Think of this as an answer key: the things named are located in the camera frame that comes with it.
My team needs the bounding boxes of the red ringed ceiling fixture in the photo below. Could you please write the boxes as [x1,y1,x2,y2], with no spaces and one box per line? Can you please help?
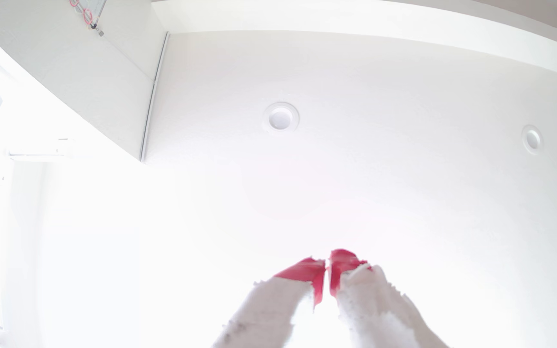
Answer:
[69,0,106,37]

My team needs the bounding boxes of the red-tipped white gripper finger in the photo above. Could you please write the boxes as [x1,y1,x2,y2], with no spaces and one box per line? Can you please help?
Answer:
[329,249,448,348]
[212,257,326,348]

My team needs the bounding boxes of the white corner trim strip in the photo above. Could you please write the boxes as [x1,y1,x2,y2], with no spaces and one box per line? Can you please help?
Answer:
[139,31,169,162]

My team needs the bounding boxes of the round recessed ceiling light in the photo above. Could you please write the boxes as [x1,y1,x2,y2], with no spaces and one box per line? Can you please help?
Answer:
[262,101,300,134]
[522,125,543,155]

